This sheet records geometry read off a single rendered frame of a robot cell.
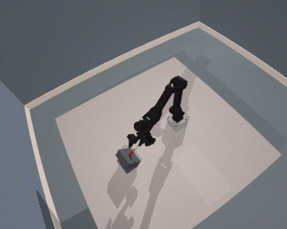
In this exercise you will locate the dark grey panel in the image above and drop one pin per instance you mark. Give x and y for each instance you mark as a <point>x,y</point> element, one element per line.
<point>127,162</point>

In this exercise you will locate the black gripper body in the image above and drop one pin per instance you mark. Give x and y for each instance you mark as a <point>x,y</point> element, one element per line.
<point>134,139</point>

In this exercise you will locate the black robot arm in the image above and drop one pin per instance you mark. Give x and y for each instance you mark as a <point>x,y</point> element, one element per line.
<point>155,112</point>

